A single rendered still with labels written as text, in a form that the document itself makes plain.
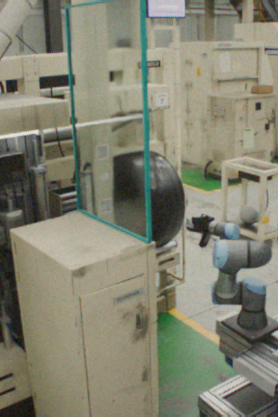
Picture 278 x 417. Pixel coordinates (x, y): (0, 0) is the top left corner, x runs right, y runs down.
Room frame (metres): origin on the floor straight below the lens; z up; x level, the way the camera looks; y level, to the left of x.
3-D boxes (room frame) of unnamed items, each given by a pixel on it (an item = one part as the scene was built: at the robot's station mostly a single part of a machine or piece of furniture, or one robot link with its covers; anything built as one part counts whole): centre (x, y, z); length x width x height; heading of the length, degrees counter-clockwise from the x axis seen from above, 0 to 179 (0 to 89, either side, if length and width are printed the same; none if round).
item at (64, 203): (2.96, 0.42, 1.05); 0.20 x 0.15 x 0.30; 127
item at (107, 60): (2.13, 0.12, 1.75); 0.55 x 0.02 x 0.95; 37
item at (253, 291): (2.17, -0.54, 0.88); 0.13 x 0.12 x 0.14; 83
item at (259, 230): (5.06, -1.20, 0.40); 0.60 x 0.35 x 0.80; 33
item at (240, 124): (7.53, -1.58, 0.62); 0.91 x 0.58 x 1.25; 123
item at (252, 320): (2.17, -0.54, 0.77); 0.15 x 0.15 x 0.10
